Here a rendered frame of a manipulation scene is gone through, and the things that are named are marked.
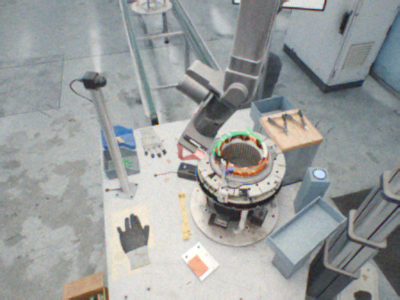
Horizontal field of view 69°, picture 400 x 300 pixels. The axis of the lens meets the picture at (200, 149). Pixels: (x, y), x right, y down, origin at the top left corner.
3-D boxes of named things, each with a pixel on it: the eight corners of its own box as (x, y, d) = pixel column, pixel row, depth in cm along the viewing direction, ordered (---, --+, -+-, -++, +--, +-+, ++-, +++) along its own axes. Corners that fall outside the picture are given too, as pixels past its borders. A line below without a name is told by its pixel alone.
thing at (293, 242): (275, 295, 104) (295, 264, 83) (254, 270, 110) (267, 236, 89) (320, 255, 114) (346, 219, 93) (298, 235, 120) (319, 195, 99)
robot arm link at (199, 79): (249, 95, 50) (261, 70, 55) (194, 54, 48) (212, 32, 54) (215, 131, 59) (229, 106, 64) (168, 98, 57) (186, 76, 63)
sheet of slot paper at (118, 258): (105, 212, 127) (105, 211, 127) (148, 202, 130) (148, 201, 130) (111, 282, 107) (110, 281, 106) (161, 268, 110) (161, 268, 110)
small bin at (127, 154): (137, 154, 150) (135, 144, 145) (141, 174, 141) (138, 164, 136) (105, 160, 147) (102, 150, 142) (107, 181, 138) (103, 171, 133)
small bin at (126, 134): (133, 132, 161) (130, 122, 156) (137, 149, 152) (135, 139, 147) (104, 138, 158) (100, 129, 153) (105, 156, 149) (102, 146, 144)
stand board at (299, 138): (259, 120, 129) (260, 117, 127) (296, 112, 133) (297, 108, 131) (280, 153, 116) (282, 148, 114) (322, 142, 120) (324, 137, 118)
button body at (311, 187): (295, 216, 125) (312, 181, 107) (293, 203, 130) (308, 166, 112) (312, 217, 125) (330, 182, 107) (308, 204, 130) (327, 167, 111)
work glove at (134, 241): (115, 218, 125) (114, 215, 123) (146, 210, 127) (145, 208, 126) (120, 272, 109) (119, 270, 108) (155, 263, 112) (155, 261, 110)
